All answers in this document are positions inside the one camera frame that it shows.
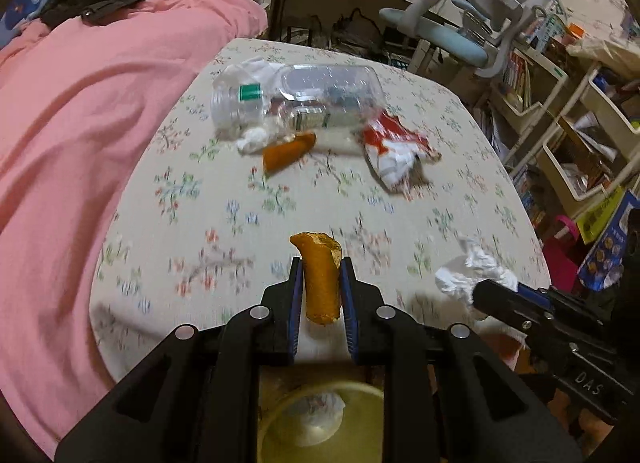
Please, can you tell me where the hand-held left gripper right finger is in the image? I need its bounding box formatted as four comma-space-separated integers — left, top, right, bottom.
339, 259, 586, 463

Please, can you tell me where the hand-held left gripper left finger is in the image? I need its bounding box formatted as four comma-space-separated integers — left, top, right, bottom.
54, 258, 306, 463

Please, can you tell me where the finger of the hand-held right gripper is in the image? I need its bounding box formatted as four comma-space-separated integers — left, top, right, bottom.
472, 279, 537, 333
516, 283, 592, 308

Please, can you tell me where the large white tissue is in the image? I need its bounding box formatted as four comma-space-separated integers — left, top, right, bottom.
434, 235, 520, 305

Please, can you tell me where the yellow plastic bin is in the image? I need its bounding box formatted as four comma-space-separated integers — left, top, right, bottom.
257, 379, 386, 463

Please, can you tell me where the small white tissue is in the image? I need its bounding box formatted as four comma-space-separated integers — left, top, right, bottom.
236, 126, 271, 154

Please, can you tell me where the red white snack wrapper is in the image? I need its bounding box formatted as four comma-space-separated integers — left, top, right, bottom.
360, 110, 443, 194

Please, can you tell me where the crushed clear plastic bottle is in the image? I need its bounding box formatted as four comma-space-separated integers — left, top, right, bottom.
272, 63, 389, 132

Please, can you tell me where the pink bag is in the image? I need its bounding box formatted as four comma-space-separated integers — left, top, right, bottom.
542, 216, 594, 294

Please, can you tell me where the blue printed bag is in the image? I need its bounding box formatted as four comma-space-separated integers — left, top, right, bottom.
577, 190, 640, 292

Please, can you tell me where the yellow green bag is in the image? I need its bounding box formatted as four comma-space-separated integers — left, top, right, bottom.
576, 186, 626, 245

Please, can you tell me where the floral tablecloth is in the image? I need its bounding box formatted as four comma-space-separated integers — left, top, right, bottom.
90, 38, 551, 386

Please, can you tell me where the white tissue wad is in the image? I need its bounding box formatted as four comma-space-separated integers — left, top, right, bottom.
287, 390, 347, 446

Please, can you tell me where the white tiered storage cart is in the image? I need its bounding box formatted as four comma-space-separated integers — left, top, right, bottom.
542, 60, 640, 205

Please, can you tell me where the white book shelf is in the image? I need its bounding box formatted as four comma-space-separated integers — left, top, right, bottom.
492, 38, 569, 120

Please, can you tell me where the beige cloth bundle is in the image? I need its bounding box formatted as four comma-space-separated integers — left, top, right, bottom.
567, 33, 640, 70

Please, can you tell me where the grey blue desk chair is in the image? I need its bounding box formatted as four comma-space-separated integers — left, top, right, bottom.
379, 0, 547, 79

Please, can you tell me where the pink blanket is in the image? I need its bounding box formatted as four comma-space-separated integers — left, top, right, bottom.
0, 0, 271, 460

